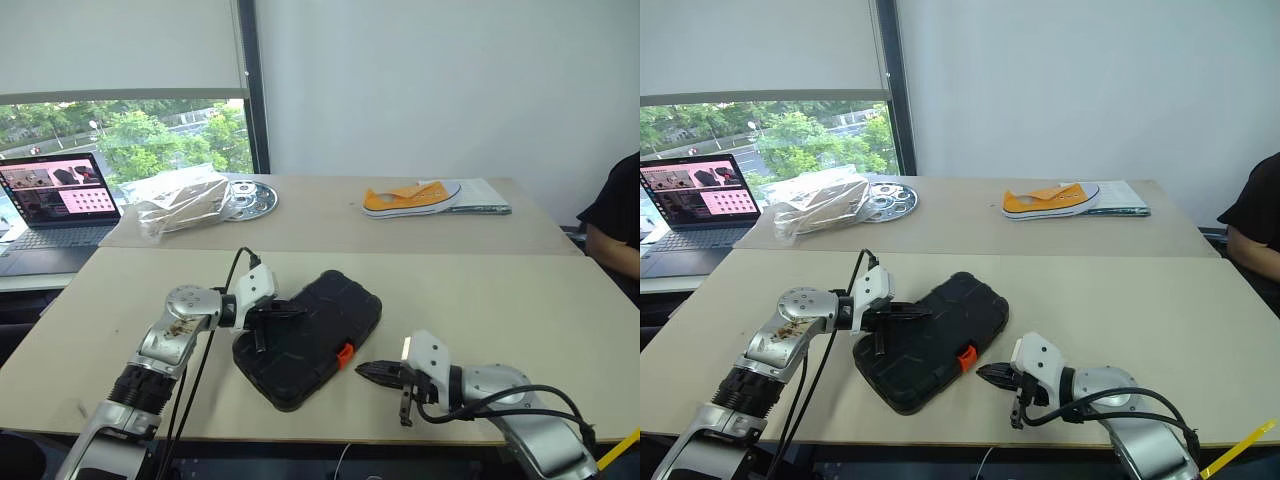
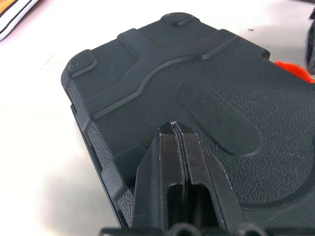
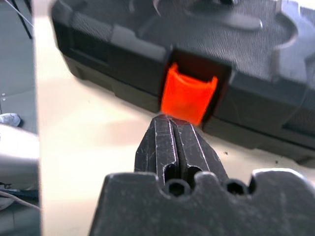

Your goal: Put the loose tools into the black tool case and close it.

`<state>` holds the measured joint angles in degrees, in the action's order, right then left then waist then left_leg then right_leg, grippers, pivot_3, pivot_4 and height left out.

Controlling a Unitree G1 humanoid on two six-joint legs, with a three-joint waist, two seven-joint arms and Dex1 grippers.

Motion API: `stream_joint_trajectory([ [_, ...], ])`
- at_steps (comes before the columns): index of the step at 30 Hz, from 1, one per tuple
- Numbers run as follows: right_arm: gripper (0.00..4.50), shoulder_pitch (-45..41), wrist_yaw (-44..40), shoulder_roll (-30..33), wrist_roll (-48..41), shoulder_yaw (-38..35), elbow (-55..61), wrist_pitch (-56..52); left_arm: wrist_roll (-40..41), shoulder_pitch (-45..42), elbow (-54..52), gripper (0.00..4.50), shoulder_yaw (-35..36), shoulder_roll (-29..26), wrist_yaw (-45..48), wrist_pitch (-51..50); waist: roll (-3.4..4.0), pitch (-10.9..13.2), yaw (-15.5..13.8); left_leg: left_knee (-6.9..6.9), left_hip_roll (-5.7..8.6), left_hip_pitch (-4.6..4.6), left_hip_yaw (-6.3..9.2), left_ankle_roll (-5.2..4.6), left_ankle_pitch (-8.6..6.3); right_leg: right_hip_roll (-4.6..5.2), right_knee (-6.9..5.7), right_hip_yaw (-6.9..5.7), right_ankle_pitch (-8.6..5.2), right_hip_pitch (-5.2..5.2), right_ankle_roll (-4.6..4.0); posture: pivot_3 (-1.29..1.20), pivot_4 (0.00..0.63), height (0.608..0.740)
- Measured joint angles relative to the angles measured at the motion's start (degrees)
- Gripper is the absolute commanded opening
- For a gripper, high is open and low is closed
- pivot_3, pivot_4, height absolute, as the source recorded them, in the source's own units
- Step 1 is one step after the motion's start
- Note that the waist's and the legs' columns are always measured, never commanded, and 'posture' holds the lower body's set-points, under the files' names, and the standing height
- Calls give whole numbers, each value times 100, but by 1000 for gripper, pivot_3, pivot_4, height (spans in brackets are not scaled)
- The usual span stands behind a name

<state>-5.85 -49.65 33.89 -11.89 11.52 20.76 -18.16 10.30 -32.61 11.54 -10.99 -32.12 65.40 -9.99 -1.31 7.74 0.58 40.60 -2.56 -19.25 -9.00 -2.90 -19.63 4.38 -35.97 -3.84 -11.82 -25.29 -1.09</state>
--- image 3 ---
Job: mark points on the silver robot body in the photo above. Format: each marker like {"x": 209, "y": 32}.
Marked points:
{"x": 14, "y": 157}

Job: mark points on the orange case latch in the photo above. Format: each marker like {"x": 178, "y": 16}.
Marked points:
{"x": 187, "y": 98}

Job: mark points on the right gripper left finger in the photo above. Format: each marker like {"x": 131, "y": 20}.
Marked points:
{"x": 158, "y": 147}

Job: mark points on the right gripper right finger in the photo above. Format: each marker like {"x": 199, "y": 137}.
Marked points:
{"x": 197, "y": 157}

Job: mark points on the black plastic tool case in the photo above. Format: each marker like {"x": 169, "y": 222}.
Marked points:
{"x": 118, "y": 59}

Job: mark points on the white sneaker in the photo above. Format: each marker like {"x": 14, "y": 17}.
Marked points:
{"x": 9, "y": 119}

